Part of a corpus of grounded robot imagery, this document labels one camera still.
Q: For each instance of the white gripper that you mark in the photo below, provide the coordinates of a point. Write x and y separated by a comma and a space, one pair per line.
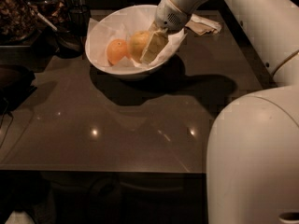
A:
167, 15

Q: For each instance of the yellowish orange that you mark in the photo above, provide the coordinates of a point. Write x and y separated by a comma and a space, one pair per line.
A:
136, 44

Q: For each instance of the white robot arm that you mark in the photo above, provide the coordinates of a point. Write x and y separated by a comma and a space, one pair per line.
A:
252, 159

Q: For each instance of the white bowl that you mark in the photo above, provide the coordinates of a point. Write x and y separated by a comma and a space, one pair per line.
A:
130, 72

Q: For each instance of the left orange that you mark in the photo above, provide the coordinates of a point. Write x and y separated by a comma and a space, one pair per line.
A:
116, 50

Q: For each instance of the white paper liner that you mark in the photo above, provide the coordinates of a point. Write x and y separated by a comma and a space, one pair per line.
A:
106, 31

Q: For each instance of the crumpled paper napkin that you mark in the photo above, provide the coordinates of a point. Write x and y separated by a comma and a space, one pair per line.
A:
201, 25

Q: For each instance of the smaller glass snack jar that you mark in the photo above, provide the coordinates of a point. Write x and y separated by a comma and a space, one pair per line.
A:
55, 11

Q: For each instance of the dark metal tray stand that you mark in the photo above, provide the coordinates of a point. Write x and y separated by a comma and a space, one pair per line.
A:
33, 53

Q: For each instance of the large glass snack jar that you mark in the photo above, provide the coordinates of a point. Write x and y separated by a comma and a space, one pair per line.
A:
17, 21

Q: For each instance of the black device at left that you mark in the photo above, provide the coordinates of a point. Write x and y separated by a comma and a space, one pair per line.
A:
16, 85

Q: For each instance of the black wire mesh cup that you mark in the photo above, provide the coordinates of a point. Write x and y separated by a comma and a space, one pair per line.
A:
79, 19

